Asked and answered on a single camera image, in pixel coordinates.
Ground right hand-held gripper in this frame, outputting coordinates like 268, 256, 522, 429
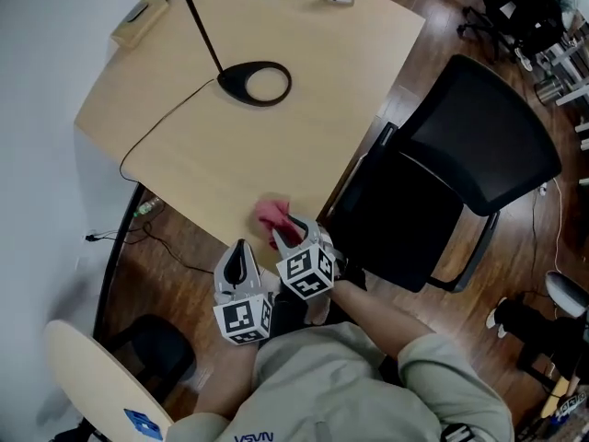
271, 215, 346, 301

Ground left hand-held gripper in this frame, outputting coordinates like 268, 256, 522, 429
213, 238, 273, 345

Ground pink cloth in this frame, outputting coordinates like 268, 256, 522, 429
251, 193, 305, 250

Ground black office chair seat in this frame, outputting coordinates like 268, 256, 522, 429
329, 147, 465, 294

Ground person's right forearm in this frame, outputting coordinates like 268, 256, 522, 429
329, 281, 436, 363

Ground person's left forearm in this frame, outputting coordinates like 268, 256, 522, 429
195, 338, 266, 421

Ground person's black trousers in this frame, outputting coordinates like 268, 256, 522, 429
271, 287, 364, 338

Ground black low stool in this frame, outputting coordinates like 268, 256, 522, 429
110, 313, 197, 386

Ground light wooden desk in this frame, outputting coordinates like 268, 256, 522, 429
73, 0, 427, 266

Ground clear plastic bottle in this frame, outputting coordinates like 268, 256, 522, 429
133, 196, 165, 218

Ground black chair armrest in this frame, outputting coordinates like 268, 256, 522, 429
425, 209, 502, 294
317, 121, 400, 229

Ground black desk lamp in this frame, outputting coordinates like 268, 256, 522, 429
124, 0, 301, 108

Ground blue box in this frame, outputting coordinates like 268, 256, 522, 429
122, 408, 162, 441

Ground round wooden table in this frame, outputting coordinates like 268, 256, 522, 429
43, 319, 175, 442

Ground black mesh chair backrest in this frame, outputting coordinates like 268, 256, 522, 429
398, 54, 563, 218

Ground wooden tissue box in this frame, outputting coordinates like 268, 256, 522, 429
109, 0, 170, 49

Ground grey oval shell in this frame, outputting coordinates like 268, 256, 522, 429
545, 269, 589, 320

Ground black office chair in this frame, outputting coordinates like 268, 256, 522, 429
457, 0, 567, 64

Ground metal waste bin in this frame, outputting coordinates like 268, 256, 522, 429
535, 75, 561, 107

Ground white desk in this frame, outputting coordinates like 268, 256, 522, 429
536, 34, 589, 110

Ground black floor cable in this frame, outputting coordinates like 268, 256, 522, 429
85, 221, 215, 275

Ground black lamp cable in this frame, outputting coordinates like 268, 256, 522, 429
118, 78, 218, 184

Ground white floor cable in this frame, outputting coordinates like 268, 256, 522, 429
537, 176, 566, 271

